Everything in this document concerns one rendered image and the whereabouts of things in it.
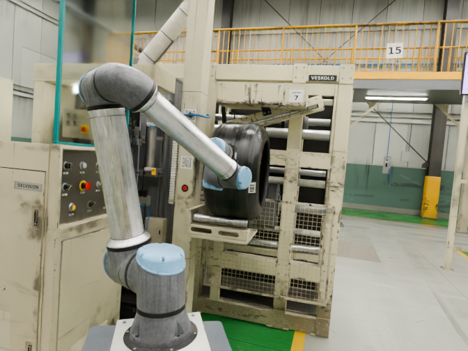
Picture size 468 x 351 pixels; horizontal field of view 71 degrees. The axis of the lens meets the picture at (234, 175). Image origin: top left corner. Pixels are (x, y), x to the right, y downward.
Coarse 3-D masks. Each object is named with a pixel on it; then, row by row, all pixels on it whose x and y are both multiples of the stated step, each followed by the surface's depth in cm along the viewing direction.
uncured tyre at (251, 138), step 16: (224, 128) 187; (240, 128) 185; (256, 128) 186; (240, 144) 176; (256, 144) 178; (240, 160) 173; (256, 160) 175; (256, 176) 175; (208, 192) 180; (224, 192) 177; (240, 192) 174; (256, 192) 179; (208, 208) 194; (224, 208) 184; (240, 208) 180; (256, 208) 185
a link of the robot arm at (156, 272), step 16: (144, 256) 97; (160, 256) 97; (176, 256) 99; (128, 272) 103; (144, 272) 96; (160, 272) 96; (176, 272) 98; (144, 288) 96; (160, 288) 96; (176, 288) 98; (144, 304) 97; (160, 304) 96; (176, 304) 98
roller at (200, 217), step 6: (198, 216) 194; (204, 216) 193; (210, 216) 193; (216, 216) 192; (210, 222) 193; (216, 222) 191; (222, 222) 190; (228, 222) 189; (234, 222) 188; (240, 222) 187; (246, 222) 187
